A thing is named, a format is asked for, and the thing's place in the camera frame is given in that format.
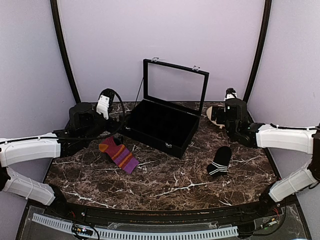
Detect white slotted cable duct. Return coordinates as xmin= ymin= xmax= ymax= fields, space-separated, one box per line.
xmin=31 ymin=213 xmax=239 ymax=240

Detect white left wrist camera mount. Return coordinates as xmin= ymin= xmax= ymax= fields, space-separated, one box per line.
xmin=96 ymin=94 xmax=110 ymax=120

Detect purple orange striped sock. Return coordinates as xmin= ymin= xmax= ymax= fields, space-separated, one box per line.
xmin=99 ymin=136 xmax=140 ymax=174

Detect black display case box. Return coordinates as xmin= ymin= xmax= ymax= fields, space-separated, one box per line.
xmin=121 ymin=57 xmax=209 ymax=159

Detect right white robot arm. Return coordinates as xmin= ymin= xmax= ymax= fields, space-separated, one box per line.
xmin=224 ymin=88 xmax=320 ymax=217

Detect black right frame post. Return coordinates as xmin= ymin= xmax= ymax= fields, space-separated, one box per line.
xmin=243 ymin=0 xmax=272 ymax=103

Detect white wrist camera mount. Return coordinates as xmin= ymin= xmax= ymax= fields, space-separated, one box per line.
xmin=96 ymin=94 xmax=110 ymax=120
xmin=224 ymin=92 xmax=238 ymax=101

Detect black sock white stripes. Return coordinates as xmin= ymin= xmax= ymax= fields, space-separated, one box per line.
xmin=206 ymin=146 xmax=232 ymax=178

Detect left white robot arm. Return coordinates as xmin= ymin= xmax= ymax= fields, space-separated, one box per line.
xmin=0 ymin=88 xmax=123 ymax=218

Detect black frame post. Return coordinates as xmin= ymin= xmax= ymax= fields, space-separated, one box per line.
xmin=243 ymin=0 xmax=272 ymax=103
xmin=50 ymin=0 xmax=81 ymax=104

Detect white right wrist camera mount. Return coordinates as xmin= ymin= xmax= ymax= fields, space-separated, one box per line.
xmin=224 ymin=92 xmax=238 ymax=101

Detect black left frame post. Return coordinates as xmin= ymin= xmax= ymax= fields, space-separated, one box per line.
xmin=50 ymin=0 xmax=81 ymax=104

